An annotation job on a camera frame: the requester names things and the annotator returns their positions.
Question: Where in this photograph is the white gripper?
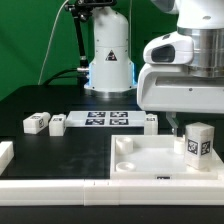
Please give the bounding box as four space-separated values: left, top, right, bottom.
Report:
137 64 224 135

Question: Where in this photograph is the white square tabletop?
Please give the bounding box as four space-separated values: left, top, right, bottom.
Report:
110 135 222 180

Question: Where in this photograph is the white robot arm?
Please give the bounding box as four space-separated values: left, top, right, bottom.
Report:
85 0 224 114

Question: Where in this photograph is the white marker sheet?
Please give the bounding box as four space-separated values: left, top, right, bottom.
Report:
66 111 145 127

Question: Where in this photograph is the white U-shaped fence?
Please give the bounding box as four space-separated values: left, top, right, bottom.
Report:
0 140 224 206

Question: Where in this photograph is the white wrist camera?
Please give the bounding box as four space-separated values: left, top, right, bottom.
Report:
143 31 194 64

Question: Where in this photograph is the black cable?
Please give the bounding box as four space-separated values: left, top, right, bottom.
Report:
42 68 84 86

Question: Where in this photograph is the black camera stand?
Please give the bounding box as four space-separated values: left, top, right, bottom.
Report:
65 0 117 88

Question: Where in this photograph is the white cable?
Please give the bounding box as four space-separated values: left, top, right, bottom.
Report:
37 0 69 86

